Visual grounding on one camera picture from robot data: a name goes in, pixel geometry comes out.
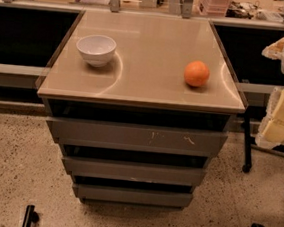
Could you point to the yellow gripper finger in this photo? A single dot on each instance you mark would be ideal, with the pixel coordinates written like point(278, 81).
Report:
point(271, 130)

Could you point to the grey bottom drawer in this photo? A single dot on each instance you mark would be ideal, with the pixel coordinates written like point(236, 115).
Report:
point(135, 196)

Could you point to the grey drawer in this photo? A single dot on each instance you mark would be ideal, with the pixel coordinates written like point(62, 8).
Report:
point(135, 196)
point(151, 173)
point(136, 137)

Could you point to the grey top drawer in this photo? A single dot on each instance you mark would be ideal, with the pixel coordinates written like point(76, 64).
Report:
point(136, 137)

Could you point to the grey drawer cabinet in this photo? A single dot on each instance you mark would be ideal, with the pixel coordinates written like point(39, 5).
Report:
point(142, 84)

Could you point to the grey middle drawer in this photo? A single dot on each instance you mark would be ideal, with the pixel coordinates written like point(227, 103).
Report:
point(151, 173)

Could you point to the black stand leg with caster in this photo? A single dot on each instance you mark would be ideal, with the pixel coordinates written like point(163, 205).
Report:
point(249, 143)

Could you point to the orange fruit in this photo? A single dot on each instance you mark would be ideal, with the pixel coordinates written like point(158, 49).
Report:
point(196, 74)

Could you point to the pink stacked trays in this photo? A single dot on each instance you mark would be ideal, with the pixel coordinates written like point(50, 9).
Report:
point(213, 7)

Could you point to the white bowl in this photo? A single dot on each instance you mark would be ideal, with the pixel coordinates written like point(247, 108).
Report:
point(96, 50)

